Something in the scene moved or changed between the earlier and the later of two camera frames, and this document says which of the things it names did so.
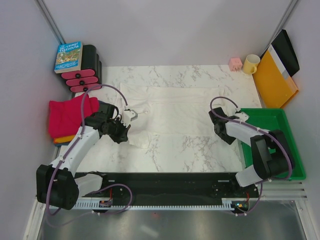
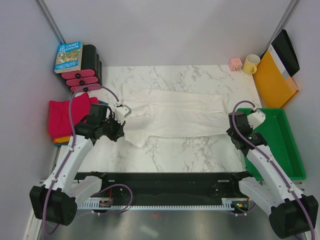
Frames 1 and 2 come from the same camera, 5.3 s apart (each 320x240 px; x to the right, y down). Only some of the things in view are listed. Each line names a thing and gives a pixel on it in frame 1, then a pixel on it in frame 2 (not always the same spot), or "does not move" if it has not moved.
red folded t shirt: [65, 115] does not move
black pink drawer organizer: [91, 72] does not move
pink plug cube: [235, 64] does not move
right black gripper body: [228, 139] -> [229, 132]
